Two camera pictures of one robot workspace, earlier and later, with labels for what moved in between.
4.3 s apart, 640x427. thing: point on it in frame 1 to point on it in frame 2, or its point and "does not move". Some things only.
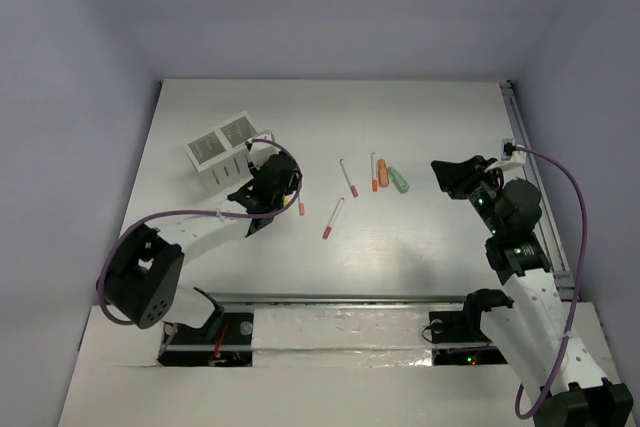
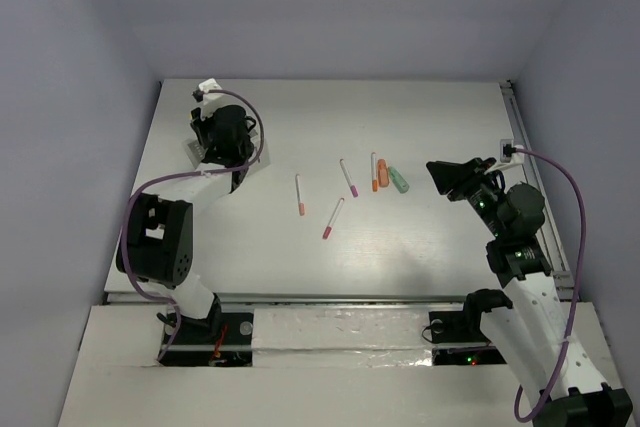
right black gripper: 456,177 does not move
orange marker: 382,173 does not move
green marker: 399,181 does not move
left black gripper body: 282,179 to 201,128
